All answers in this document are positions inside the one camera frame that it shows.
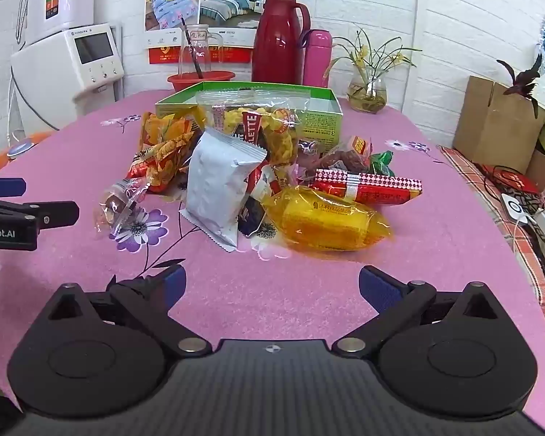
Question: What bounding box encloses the orange plastic basin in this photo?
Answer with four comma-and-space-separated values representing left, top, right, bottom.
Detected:
0, 131, 55, 174

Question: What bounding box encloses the glass pitcher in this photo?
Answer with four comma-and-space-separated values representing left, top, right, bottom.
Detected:
179, 23, 224, 79

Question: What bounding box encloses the red checkered sausage packet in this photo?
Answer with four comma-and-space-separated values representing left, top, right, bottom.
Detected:
308, 168, 423, 206

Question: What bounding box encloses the dark stirring stick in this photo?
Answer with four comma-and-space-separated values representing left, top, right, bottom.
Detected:
180, 17, 205, 79

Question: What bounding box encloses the clear bag of yellow snacks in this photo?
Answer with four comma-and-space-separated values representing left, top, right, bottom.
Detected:
195, 90, 310, 166

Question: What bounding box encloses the green wrapped candy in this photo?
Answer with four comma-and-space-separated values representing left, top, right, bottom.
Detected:
369, 151, 395, 177

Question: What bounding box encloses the red thermos jug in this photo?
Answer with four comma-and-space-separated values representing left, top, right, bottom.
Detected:
251, 0, 312, 85

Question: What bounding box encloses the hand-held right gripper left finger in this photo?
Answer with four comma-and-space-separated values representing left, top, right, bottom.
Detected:
48, 264, 212, 359

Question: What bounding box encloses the clear chocolate pastry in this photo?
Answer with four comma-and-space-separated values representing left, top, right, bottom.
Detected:
94, 178, 152, 238

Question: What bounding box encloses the clear packet of brown dates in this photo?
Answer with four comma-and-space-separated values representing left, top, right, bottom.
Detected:
297, 135, 373, 174

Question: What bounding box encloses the pink floral tablecloth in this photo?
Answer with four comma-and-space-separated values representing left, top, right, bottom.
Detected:
0, 87, 545, 436

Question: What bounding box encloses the dark blue snack packet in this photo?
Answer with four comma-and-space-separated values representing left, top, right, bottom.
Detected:
237, 195, 274, 238

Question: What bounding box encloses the red plastic basin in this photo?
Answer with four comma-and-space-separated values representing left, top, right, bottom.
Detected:
166, 71, 236, 97

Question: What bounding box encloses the orange red snack packet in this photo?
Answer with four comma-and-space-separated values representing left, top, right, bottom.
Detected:
126, 138, 194, 194

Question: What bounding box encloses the white charger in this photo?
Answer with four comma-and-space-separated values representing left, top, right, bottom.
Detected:
501, 193, 536, 226

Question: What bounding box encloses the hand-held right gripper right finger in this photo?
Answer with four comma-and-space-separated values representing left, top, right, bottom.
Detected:
335, 266, 501, 359

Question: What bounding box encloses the yellow corn packet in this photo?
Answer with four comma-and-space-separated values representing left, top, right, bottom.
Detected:
262, 185, 394, 253

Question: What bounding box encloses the small cardboard box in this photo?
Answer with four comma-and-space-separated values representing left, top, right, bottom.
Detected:
526, 149, 545, 187

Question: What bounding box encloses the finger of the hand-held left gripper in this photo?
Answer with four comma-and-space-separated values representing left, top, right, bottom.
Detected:
0, 176, 27, 199
0, 197, 80, 238

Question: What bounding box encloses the pink thermos bottle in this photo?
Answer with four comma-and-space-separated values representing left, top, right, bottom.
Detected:
302, 29, 334, 88

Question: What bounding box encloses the silver snack packet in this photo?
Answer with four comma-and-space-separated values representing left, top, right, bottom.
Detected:
178, 126, 270, 254

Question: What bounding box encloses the red black patterned bag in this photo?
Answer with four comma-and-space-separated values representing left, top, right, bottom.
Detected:
484, 166, 545, 212

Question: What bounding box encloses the purple leaf plant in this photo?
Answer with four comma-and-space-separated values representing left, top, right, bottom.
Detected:
496, 53, 544, 120

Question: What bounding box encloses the red white snack packet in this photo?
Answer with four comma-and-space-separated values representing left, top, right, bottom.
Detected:
233, 113, 283, 201

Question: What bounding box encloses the white appliance with screen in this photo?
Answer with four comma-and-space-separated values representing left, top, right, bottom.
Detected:
10, 23, 126, 133

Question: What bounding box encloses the large cardboard box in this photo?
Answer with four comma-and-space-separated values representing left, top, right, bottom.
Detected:
453, 76, 545, 174

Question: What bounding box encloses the plant in glass vase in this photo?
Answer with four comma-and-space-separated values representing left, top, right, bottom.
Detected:
323, 26, 422, 114

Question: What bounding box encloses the green cardboard box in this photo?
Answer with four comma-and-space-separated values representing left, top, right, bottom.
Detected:
155, 81, 344, 146

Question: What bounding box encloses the orange fruit chip packet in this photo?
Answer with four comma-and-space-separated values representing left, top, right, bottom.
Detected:
138, 111, 196, 160

